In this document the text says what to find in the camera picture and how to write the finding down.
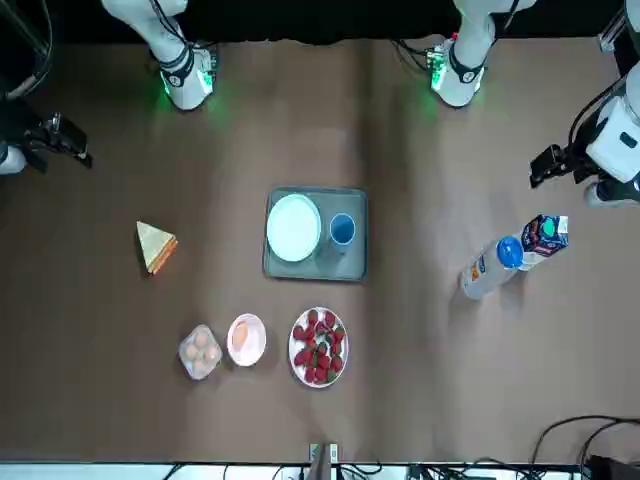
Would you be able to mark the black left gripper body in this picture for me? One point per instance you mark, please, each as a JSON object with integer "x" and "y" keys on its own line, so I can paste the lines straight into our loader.
{"x": 580, "y": 162}

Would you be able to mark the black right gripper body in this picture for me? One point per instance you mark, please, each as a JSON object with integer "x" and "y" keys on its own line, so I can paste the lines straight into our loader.
{"x": 50, "y": 142}

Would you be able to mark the blue milk carton green cap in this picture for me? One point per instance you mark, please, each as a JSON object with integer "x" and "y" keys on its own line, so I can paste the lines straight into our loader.
{"x": 545, "y": 237}

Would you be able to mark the triangular sandwich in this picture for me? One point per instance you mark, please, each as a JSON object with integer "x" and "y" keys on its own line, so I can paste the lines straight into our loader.
{"x": 152, "y": 245}

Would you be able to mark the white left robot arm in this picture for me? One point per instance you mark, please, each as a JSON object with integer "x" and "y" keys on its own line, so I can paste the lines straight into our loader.
{"x": 462, "y": 60}

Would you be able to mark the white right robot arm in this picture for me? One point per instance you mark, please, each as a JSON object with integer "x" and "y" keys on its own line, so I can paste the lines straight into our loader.
{"x": 175, "y": 50}

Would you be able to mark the blue cup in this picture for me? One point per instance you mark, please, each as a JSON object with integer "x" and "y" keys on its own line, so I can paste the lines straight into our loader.
{"x": 342, "y": 232}

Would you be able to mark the grey rectangular tray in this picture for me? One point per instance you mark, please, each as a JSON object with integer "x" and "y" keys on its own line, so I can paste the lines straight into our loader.
{"x": 350, "y": 265}

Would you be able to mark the white round plate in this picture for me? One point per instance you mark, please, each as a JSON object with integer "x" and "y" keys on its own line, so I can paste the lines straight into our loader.
{"x": 292, "y": 227}

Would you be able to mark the white plate under strawberries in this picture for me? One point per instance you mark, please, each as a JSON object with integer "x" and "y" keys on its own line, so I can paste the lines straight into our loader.
{"x": 300, "y": 372}

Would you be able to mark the clear bottle blue cap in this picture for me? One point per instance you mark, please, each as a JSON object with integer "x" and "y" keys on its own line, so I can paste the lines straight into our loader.
{"x": 487, "y": 270}

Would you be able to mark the clear plastic egg box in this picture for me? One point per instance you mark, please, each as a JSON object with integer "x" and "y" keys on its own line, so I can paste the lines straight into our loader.
{"x": 186, "y": 367}

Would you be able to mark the brown egg in bowl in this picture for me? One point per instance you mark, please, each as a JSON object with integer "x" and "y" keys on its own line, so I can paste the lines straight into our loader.
{"x": 240, "y": 336}

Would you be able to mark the red strawberries heap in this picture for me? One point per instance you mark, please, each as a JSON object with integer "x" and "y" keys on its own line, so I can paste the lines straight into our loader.
{"x": 320, "y": 350}

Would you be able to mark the aluminium frame bar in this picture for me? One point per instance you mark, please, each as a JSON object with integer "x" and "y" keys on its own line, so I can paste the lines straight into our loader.
{"x": 617, "y": 25}

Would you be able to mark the aluminium post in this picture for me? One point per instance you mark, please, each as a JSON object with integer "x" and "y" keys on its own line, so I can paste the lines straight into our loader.
{"x": 322, "y": 462}

